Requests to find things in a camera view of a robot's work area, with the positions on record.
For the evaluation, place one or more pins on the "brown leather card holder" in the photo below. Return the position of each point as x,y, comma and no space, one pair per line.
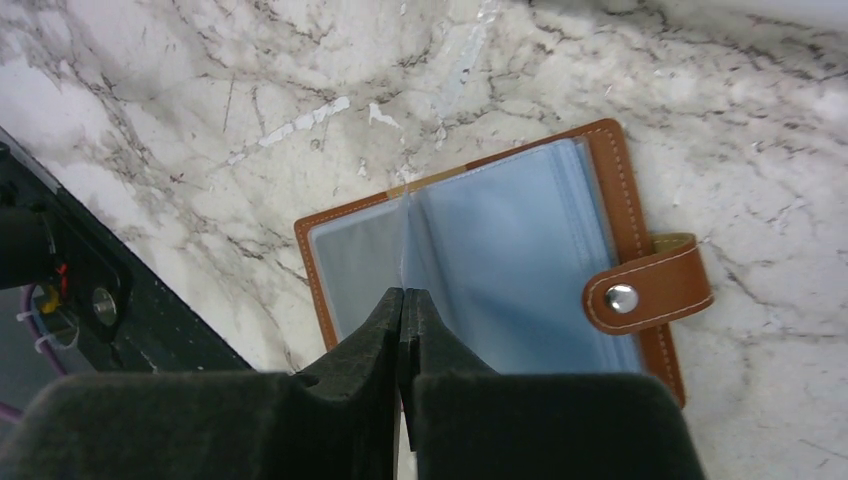
537,258

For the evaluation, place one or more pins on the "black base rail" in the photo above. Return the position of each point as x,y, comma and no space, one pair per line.
98,296

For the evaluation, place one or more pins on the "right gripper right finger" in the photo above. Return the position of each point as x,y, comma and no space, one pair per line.
465,421

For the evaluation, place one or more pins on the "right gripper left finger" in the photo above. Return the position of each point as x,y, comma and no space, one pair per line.
335,419

